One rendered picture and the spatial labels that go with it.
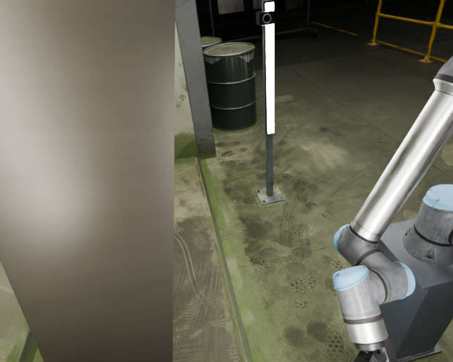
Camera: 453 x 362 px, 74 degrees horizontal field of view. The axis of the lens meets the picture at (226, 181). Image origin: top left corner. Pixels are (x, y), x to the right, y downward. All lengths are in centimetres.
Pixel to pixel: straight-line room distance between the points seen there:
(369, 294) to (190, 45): 235
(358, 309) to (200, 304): 120
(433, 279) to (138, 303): 101
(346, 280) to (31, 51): 78
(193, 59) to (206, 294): 189
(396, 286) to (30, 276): 86
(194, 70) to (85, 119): 227
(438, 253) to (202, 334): 117
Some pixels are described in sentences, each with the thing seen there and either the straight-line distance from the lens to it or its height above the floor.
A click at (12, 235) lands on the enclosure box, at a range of 72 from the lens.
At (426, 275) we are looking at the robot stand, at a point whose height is 64.
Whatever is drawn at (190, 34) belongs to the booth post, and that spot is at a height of 120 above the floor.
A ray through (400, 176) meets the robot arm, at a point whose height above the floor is 114.
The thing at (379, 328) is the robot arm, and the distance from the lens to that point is 85.
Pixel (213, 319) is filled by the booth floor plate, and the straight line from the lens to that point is 183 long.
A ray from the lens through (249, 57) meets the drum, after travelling 343.
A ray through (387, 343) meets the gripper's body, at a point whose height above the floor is 84.
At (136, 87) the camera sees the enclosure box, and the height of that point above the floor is 147.
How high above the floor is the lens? 162
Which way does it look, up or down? 36 degrees down
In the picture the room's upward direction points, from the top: 7 degrees counter-clockwise
